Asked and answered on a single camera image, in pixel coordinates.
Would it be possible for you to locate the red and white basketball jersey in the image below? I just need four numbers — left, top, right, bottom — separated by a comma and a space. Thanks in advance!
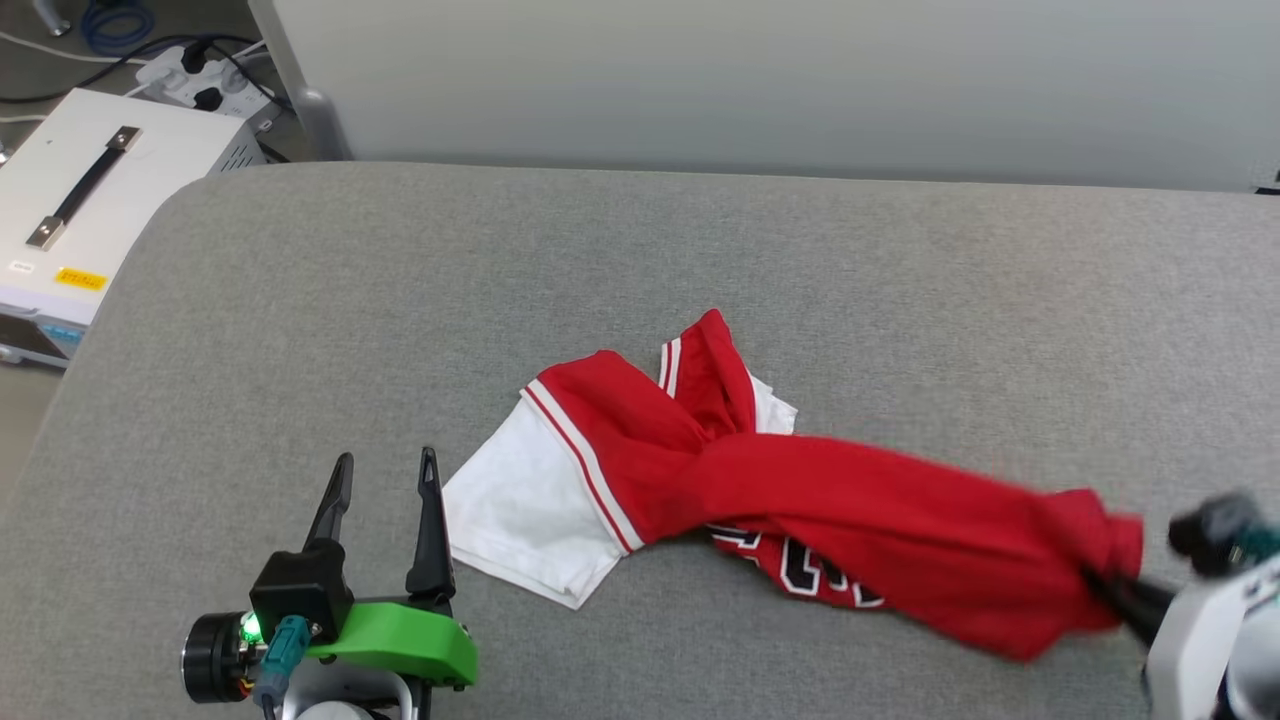
442, 308, 1146, 663

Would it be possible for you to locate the white power strip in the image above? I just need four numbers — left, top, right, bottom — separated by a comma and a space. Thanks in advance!
135, 45, 276, 126

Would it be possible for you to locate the white equipment box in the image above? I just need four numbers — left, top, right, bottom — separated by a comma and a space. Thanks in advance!
0, 88, 266, 369

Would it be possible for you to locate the white partition panel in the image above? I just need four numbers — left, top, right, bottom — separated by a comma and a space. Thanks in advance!
248, 0, 1280, 193

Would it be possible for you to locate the left arm teal-plug black cable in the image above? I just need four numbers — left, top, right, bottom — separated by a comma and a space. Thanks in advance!
252, 615, 311, 720

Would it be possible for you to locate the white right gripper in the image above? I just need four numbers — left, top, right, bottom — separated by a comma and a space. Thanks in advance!
1088, 560, 1263, 720

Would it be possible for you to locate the grey partition foot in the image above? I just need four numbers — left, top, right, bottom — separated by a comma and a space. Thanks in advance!
290, 85, 353, 163

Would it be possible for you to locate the black strap handle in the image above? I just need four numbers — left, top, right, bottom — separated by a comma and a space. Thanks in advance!
25, 126, 142, 251

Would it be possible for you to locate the blue cable coil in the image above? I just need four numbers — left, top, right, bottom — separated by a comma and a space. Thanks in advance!
80, 0, 156, 56

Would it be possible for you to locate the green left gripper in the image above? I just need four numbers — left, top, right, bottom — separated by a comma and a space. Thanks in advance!
180, 447, 479, 703

